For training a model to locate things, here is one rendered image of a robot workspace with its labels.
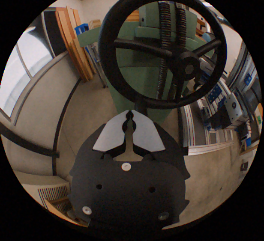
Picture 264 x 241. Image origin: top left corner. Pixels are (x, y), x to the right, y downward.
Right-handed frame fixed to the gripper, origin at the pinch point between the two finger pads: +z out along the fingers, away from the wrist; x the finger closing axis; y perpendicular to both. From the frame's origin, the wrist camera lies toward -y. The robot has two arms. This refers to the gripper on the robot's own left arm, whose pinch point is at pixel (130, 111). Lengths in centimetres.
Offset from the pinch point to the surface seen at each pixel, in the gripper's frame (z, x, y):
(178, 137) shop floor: 43, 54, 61
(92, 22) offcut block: 12.8, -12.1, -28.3
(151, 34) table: 7.0, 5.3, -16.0
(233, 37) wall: 71, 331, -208
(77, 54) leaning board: 117, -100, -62
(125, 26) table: 13.8, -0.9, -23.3
